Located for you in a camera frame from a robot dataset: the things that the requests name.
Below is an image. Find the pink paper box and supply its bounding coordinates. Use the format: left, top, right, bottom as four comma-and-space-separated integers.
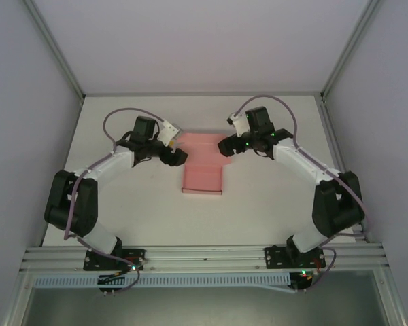
180, 132, 237, 196

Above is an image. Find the black connector board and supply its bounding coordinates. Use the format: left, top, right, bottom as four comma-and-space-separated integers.
290, 270, 316, 293
97, 274, 118, 297

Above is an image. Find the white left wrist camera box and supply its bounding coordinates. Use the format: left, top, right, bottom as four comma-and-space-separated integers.
157, 121, 184, 147

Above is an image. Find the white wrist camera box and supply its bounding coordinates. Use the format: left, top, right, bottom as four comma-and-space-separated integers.
226, 111, 248, 137
157, 121, 184, 147

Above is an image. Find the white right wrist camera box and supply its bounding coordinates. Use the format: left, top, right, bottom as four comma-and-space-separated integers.
226, 111, 248, 137

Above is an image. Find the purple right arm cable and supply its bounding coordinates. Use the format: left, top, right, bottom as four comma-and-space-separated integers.
233, 94, 370, 293

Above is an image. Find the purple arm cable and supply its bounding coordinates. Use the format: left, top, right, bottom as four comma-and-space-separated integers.
233, 94, 370, 293
63, 107, 167, 295

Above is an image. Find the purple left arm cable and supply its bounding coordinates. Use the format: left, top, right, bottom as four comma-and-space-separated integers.
63, 107, 167, 295

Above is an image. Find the aluminium mounting rail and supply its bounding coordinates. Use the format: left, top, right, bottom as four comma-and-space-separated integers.
20, 241, 388, 272

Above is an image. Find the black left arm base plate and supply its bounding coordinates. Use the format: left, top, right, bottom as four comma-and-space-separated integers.
83, 248, 147, 272

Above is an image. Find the aluminium frame post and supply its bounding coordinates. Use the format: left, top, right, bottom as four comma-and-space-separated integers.
321, 0, 381, 101
22, 0, 86, 101

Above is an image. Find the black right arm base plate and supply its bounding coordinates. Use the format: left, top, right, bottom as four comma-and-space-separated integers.
264, 246, 327, 271

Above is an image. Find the white slotted cable duct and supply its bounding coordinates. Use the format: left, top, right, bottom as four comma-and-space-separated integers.
33, 274, 292, 289

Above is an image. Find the aluminium frame leg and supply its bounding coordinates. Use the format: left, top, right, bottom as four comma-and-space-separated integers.
3, 270, 37, 326
372, 268, 408, 326

